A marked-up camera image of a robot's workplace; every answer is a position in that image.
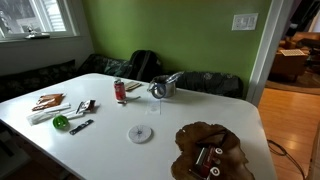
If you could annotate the dark pair of glasses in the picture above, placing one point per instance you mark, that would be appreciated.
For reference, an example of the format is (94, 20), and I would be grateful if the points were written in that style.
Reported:
(214, 139)

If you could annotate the brown wooden plate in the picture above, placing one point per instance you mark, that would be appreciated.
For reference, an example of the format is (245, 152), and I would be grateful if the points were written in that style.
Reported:
(233, 160)

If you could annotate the blue tape roll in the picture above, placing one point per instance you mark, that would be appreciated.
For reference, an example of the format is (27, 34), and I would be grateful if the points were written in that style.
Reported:
(158, 90)

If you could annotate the metal pot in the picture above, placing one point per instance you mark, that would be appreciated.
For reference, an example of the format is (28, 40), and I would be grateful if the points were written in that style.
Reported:
(168, 80)

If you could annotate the clear plastic sheet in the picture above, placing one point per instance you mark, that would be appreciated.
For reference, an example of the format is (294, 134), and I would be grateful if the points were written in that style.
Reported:
(154, 107)

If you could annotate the metal spoon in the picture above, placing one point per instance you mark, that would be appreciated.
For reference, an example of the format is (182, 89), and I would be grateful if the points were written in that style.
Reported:
(128, 99)

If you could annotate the tan card stack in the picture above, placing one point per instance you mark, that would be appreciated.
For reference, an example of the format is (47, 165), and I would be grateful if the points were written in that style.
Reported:
(131, 85)

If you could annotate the black backpack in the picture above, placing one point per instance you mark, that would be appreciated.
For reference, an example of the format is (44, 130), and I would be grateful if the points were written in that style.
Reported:
(144, 65)

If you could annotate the red soda can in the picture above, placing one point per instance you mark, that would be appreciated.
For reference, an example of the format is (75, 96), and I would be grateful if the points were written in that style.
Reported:
(120, 92)

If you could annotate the white round coaster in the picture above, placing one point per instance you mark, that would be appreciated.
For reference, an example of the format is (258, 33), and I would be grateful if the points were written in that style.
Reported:
(139, 134)

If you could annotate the brown candy wrapper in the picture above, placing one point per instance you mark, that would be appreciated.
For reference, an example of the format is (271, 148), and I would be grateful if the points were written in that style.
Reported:
(85, 106)

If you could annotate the black flat strip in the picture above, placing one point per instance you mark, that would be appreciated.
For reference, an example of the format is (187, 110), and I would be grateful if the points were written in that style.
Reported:
(81, 126)

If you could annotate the red toy fire truck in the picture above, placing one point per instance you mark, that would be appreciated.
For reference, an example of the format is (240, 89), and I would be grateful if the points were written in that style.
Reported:
(206, 164)

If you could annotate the green round lid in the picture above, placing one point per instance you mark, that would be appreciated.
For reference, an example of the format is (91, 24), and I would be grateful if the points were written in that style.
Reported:
(60, 122)

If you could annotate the orange snack packet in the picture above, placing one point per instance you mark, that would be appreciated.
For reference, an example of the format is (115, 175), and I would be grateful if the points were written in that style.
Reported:
(47, 101)

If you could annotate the white long packet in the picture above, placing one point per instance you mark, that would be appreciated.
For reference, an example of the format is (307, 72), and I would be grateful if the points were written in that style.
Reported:
(46, 114)

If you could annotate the window sill ornament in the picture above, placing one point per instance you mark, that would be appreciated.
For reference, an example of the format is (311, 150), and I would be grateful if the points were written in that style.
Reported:
(32, 34)

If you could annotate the white wall switch plate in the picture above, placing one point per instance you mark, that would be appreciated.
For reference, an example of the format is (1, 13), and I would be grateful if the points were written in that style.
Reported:
(244, 22)

